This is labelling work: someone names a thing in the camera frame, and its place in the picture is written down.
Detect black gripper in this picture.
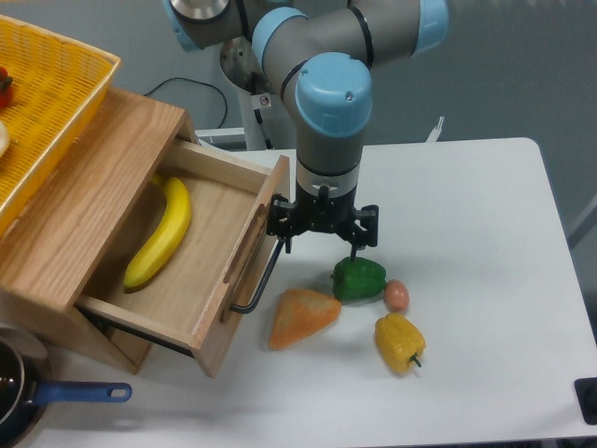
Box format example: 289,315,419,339
266,183,379,261

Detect wooden top drawer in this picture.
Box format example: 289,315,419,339
76,140,290,377

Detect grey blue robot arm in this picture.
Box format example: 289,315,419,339
163,1,449,251

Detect wooden drawer cabinet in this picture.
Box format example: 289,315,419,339
1,88,196,373

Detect green bell pepper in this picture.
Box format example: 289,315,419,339
331,257,386,302

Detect orange bread slice toy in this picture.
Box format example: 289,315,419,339
269,288,342,351

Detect brown egg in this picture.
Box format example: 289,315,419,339
383,279,410,312

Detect yellow bell pepper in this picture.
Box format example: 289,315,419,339
375,313,426,374

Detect yellow banana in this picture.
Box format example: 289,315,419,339
123,175,192,289

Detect yellow plastic basket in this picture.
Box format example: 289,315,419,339
1,16,120,230

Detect black table corner device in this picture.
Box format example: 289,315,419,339
574,377,597,426

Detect white vegetable toy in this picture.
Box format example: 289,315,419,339
0,121,10,156

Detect red tomato toy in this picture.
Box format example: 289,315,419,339
0,66,14,109

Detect black floor cable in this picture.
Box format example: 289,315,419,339
144,77,229,131

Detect blue handled saucepan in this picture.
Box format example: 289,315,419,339
1,328,132,447

